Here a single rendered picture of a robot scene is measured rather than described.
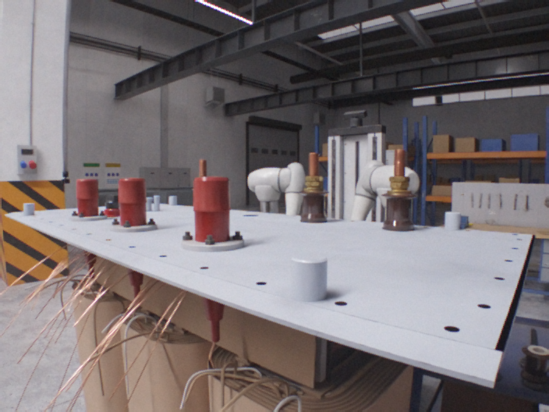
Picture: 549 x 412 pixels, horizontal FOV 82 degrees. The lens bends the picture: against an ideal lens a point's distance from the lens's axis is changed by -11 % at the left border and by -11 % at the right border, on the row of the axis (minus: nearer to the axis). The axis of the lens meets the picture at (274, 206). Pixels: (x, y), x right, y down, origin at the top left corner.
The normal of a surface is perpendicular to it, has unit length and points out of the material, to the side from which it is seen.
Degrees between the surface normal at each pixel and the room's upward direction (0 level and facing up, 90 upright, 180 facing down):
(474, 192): 90
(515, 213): 90
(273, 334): 90
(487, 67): 90
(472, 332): 0
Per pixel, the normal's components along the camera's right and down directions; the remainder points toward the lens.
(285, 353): -0.65, 0.06
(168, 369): -0.17, 0.07
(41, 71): 0.76, 0.05
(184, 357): 0.12, 0.07
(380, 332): -0.12, -0.97
